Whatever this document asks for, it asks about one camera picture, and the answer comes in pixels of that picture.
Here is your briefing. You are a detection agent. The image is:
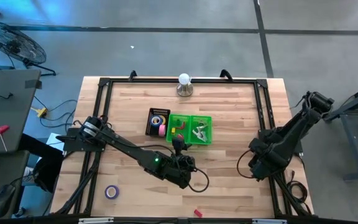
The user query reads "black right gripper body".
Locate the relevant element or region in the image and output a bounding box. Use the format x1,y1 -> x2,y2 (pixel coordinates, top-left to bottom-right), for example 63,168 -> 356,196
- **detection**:
248,137 -> 289,182

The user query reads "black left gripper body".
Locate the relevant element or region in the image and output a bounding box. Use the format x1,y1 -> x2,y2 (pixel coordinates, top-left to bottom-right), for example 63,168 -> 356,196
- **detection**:
170,138 -> 198,175

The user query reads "green plastic basket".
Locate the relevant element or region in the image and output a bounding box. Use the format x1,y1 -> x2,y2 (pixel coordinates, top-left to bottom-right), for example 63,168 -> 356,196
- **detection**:
190,114 -> 213,146
165,114 -> 192,144

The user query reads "black plastic basket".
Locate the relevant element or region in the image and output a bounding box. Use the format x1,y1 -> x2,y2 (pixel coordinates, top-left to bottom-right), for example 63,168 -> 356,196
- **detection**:
144,108 -> 171,138

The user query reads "blue tape roll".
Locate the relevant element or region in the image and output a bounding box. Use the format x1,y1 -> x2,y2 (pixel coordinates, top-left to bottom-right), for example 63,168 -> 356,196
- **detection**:
150,114 -> 163,127

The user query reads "purple tape roll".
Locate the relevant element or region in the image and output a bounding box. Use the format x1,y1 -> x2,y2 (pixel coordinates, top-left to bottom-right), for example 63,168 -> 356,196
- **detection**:
104,185 -> 120,200

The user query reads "dark tape strip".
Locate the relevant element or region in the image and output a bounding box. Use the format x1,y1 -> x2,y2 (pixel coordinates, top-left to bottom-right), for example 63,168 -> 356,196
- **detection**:
24,80 -> 42,90

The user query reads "white bulb lamp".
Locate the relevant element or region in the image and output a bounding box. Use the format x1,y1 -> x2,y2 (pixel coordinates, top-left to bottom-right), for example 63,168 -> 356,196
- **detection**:
176,73 -> 194,97

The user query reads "white paper sheet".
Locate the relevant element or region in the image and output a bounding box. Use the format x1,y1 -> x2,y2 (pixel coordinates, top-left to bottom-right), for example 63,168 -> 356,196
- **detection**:
45,133 -> 65,153

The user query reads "office desk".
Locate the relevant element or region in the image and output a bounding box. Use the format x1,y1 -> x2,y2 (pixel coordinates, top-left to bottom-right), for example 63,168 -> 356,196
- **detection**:
0,70 -> 42,155

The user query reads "dark desk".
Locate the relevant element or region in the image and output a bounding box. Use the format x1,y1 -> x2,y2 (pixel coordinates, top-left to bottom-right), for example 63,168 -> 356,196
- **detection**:
0,151 -> 30,220

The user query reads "black computer mouse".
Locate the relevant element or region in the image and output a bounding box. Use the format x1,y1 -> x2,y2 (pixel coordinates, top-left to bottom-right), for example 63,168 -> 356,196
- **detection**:
0,184 -> 17,218

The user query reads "black floor fan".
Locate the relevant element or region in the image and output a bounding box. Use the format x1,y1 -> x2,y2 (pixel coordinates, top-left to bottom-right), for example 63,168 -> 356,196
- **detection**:
0,20 -> 57,77

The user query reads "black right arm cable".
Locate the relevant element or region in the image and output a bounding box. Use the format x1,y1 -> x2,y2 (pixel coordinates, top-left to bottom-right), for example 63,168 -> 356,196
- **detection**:
236,149 -> 256,180

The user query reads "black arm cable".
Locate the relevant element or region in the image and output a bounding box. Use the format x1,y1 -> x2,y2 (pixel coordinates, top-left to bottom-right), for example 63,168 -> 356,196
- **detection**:
236,149 -> 256,180
186,167 -> 210,193

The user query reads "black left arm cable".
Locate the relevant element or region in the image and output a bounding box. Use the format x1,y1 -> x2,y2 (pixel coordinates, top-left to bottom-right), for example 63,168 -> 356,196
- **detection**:
186,167 -> 210,193

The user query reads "coiled black cable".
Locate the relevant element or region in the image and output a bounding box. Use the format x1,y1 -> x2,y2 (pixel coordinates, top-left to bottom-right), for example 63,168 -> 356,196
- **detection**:
286,169 -> 309,206

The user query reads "silver metal bracket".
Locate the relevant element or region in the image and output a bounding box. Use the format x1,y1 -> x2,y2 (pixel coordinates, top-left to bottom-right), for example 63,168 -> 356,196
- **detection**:
252,218 -> 288,224
78,217 -> 114,224

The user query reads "black metal table frame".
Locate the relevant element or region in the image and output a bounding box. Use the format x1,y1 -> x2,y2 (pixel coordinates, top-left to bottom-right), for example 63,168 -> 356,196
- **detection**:
54,70 -> 315,218

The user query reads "black floor cable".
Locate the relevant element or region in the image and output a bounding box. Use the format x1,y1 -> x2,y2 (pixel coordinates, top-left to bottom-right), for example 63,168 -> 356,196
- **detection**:
31,96 -> 79,130

